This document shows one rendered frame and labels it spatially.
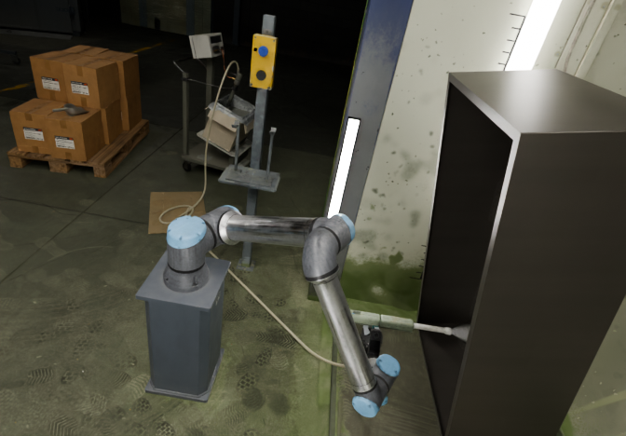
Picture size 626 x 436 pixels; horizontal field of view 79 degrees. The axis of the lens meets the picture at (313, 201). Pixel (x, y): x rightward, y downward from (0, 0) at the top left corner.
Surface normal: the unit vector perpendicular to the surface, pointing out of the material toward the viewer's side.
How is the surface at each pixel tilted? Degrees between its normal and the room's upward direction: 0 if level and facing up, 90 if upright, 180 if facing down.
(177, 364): 90
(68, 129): 90
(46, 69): 90
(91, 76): 90
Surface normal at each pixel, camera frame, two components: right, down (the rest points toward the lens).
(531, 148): -0.07, 0.50
